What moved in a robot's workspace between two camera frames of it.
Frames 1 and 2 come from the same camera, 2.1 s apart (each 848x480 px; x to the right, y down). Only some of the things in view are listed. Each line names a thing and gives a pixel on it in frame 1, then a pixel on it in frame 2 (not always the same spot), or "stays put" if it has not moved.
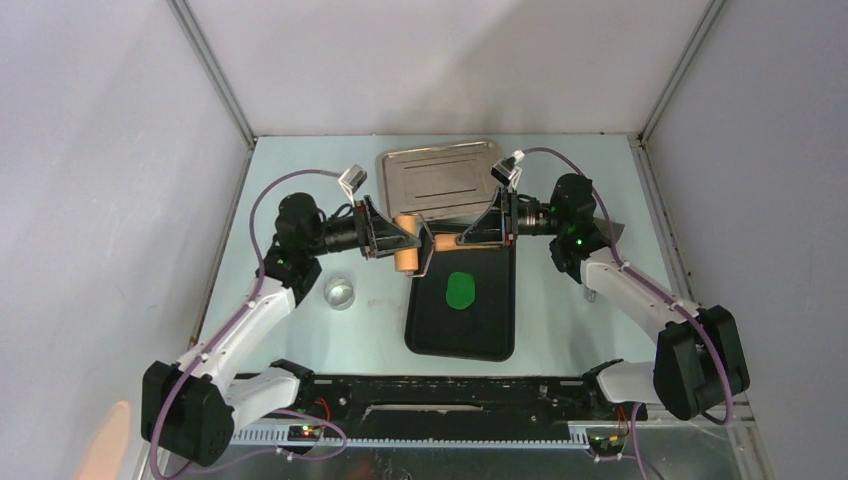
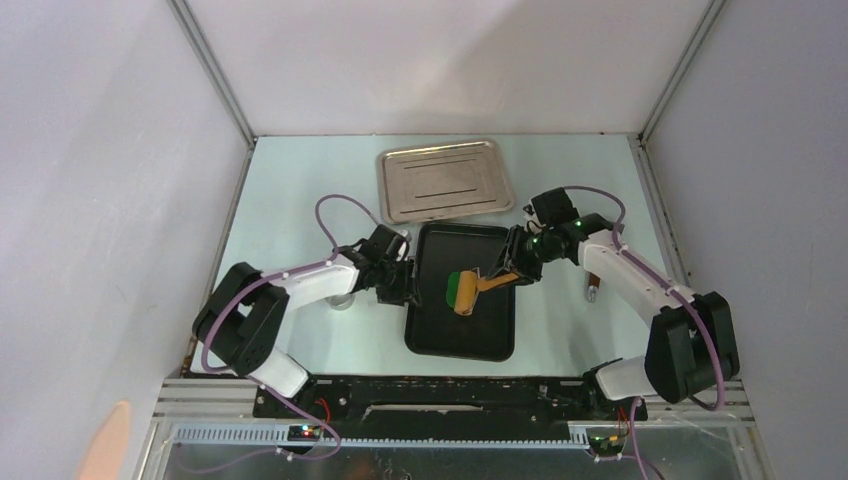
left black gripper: [376, 236] -> [403, 293]
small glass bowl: [339, 293] stays put
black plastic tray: [464, 307] stays put
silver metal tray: [425, 181] stays put
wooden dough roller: [406, 260] -> [463, 286]
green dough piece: [460, 290] stays put
